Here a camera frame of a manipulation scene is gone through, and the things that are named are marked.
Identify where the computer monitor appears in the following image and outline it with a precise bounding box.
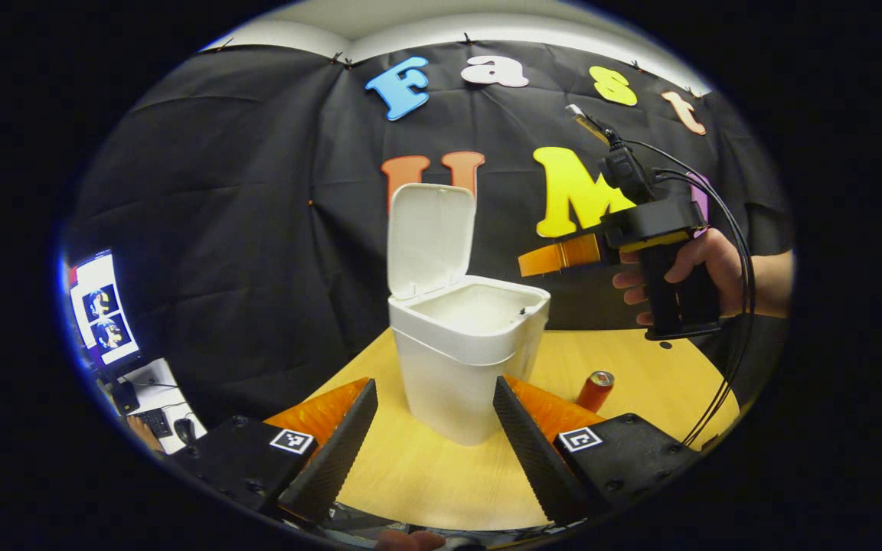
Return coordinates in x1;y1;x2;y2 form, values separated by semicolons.
66;249;143;416

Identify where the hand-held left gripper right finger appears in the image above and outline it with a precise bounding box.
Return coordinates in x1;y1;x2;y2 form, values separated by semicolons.
492;375;702;527

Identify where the wooden desktop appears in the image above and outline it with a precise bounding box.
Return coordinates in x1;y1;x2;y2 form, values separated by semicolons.
288;328;740;533

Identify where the white side table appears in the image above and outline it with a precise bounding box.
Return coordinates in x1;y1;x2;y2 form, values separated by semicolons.
100;358;208;456

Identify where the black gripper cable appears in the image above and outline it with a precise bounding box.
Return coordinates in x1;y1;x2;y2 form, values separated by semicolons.
623;138;756;448
652;168;748;448

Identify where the red pop can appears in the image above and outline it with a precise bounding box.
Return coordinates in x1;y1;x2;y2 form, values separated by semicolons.
575;370;616;414

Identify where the black backdrop cloth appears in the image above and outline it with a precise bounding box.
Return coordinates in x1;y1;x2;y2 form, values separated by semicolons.
62;38;794;429

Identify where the white desktop garbage bin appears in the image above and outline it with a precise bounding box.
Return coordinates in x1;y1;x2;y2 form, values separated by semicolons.
386;182;551;447

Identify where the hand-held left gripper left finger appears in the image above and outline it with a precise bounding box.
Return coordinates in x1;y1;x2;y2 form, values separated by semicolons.
169;377;379;525

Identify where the black keyboard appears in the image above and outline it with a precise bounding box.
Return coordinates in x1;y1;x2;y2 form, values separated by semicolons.
135;408;174;439

